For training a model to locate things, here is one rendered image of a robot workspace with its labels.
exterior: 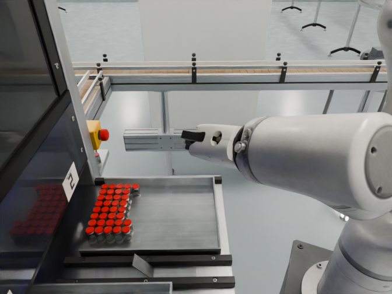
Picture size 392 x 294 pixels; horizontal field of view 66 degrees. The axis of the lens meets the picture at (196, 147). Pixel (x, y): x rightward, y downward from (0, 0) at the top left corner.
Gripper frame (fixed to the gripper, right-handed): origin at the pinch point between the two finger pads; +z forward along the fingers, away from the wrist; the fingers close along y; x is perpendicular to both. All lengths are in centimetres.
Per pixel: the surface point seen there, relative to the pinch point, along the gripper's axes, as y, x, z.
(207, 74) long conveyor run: 42, 44, 89
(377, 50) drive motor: 130, 92, 62
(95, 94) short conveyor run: -6, 16, 97
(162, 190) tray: 13.4, -13.2, 40.1
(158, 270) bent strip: 8.8, -29.8, 19.2
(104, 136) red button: -6, -2, 52
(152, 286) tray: 6.2, -31.5, 14.7
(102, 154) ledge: -2, -8, 65
